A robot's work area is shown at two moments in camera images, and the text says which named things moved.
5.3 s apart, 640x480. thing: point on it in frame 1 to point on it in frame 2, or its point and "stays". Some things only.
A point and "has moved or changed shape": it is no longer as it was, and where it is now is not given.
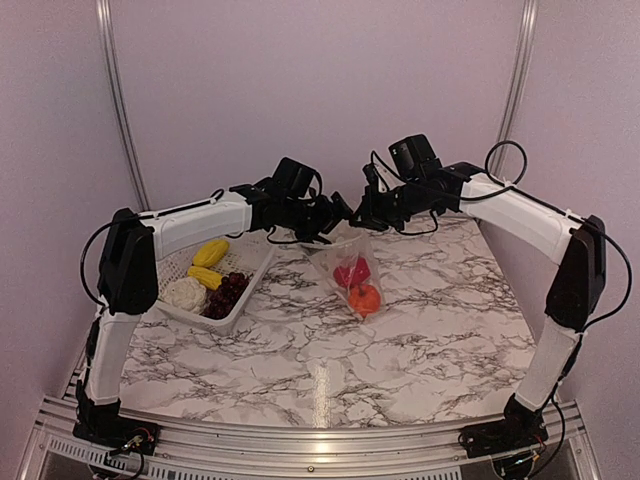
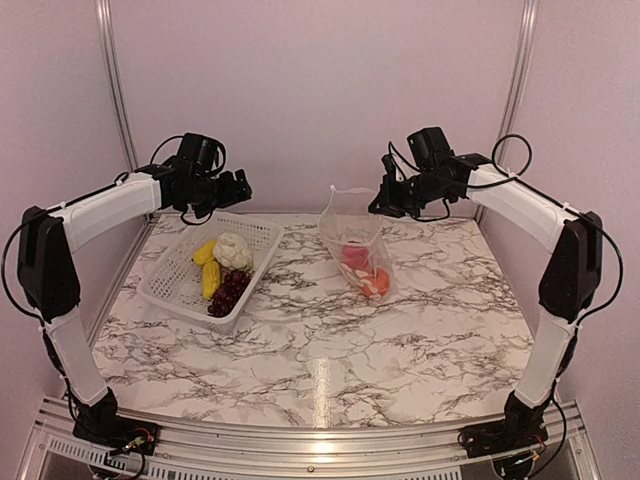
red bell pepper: x=355 y=276 to x=356 y=257
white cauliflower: x=186 y=294 to x=231 y=250
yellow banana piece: x=210 y=252 stays
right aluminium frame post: x=516 y=85 stays
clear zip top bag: x=350 y=268 has moved or changed shape
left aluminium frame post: x=104 y=15 stays
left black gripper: x=330 y=217 to x=229 y=194
